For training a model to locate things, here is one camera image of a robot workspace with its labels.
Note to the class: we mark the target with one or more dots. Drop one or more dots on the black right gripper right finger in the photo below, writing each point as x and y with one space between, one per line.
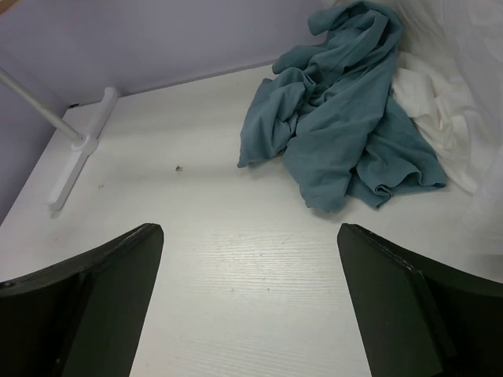
417 316

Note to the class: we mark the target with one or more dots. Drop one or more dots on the white t shirt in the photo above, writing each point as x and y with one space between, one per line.
449 82

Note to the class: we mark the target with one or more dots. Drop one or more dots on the teal blue t shirt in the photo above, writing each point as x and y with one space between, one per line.
329 113

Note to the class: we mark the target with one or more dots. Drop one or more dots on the white clothes rack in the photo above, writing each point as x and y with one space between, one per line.
82 145

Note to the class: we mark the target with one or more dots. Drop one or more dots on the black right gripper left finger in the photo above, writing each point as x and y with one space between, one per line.
82 316

